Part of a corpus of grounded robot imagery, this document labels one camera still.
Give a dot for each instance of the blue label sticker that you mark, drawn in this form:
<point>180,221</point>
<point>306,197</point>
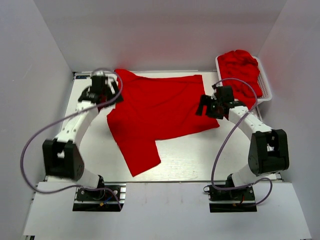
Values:
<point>82,77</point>

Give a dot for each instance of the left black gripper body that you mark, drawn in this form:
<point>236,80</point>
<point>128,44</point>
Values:
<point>110,92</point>

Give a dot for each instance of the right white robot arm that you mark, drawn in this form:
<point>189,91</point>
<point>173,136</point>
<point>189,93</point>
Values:
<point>268,150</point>

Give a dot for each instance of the white plastic basket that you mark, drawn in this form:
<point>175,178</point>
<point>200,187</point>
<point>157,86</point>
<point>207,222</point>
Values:
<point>262,81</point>

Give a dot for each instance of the red t shirt pile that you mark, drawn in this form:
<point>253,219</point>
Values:
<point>240,71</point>

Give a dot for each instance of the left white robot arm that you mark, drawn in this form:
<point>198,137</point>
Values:
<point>62,158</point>

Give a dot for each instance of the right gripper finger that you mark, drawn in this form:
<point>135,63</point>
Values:
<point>206,100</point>
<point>202,107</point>

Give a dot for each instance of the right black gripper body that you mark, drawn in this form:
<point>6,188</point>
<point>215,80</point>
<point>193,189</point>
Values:
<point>208,107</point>

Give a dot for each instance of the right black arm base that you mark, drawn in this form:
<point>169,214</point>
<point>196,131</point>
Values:
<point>231,201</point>

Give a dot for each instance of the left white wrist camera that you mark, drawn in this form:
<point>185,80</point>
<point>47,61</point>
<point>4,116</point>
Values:
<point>98,73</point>

